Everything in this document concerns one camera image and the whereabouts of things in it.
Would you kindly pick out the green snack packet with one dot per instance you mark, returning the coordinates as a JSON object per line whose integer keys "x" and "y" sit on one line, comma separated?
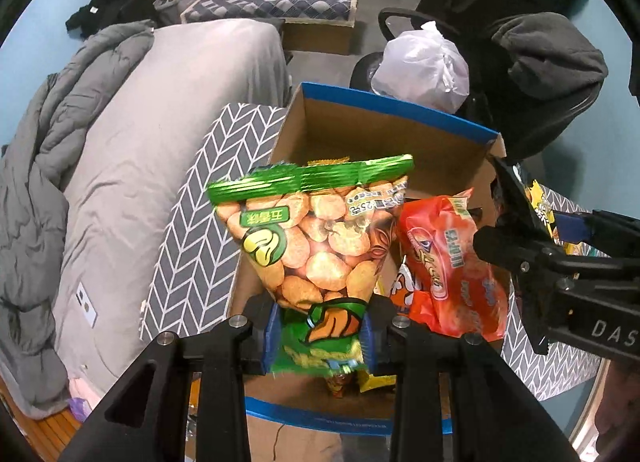
{"x": 310, "y": 242}

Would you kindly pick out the black clothes pile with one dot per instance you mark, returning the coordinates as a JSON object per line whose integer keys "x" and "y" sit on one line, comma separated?
{"x": 110, "y": 5}

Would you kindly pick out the blue-rimmed cardboard box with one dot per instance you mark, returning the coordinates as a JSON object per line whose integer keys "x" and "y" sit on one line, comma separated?
{"x": 350, "y": 132}

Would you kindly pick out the small yellow snack packet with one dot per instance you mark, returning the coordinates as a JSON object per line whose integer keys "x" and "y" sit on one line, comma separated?
{"x": 542, "y": 207}

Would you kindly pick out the grey bed mattress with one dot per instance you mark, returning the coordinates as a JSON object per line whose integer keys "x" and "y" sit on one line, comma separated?
{"x": 150, "y": 102}

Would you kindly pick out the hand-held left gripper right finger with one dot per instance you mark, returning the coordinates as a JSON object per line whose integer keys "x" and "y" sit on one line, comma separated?
{"x": 371, "y": 342}

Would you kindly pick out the black office chair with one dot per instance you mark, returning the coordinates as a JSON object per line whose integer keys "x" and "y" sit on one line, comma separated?
{"x": 362, "y": 75}

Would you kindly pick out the purple cloth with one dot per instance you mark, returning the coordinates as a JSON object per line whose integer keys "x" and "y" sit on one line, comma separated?
{"x": 80, "y": 407}

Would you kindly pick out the orange snack packet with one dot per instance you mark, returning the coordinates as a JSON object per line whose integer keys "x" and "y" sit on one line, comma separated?
{"x": 445, "y": 267}

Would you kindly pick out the long gold snack packet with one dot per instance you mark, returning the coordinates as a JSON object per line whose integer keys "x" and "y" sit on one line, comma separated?
{"x": 375, "y": 381}

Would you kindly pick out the small red-orange snack packet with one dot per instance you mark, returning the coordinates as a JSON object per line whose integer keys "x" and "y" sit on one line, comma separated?
{"x": 337, "y": 384}

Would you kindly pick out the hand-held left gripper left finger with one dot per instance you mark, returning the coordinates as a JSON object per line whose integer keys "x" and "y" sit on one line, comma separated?
{"x": 272, "y": 337}

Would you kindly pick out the person's right hand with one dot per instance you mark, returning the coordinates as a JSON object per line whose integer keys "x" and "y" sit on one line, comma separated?
{"x": 617, "y": 402}

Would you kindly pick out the wooden bed frame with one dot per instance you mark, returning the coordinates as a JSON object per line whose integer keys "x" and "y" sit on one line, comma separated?
{"x": 320, "y": 37}

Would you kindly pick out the white plastic bag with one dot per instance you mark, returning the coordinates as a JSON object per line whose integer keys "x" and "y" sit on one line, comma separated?
{"x": 425, "y": 67}

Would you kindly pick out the grey duvet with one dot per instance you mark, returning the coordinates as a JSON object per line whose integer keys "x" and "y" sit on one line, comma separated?
{"x": 30, "y": 222}

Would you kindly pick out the grey fleece jacket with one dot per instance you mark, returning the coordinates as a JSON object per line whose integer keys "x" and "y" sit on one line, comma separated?
{"x": 545, "y": 67}

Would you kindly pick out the white mattress label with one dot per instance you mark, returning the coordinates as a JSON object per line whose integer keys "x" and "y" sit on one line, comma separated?
{"x": 85, "y": 304}

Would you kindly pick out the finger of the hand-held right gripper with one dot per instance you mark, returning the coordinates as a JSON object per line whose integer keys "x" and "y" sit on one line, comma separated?
{"x": 572, "y": 224}
{"x": 515, "y": 192}

